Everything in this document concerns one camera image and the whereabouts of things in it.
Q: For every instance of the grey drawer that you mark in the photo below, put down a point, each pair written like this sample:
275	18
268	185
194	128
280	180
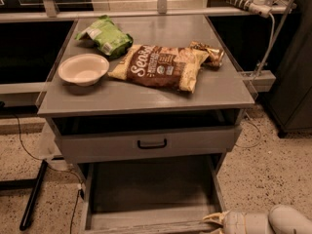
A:
149	144
151	196

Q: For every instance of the grey top drawer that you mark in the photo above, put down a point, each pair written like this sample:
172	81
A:
149	144

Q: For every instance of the white bowl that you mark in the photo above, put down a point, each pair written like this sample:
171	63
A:
83	70

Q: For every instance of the grey drawer cabinet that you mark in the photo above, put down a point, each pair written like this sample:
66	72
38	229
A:
112	106

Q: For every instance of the brown Sensible chips bag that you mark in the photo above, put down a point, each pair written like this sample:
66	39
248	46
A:
160	67

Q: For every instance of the dark cabinet at right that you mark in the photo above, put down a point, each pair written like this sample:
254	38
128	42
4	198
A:
289	102

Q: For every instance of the green snack bag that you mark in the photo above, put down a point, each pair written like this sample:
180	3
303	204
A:
108	38

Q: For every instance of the black floor stand bar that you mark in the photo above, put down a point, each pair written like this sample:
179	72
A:
34	184

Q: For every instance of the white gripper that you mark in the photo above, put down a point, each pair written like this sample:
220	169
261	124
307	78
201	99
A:
234	222

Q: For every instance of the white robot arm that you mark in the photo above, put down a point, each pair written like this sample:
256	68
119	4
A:
281	219

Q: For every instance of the white power strip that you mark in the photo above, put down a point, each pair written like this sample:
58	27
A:
257	7

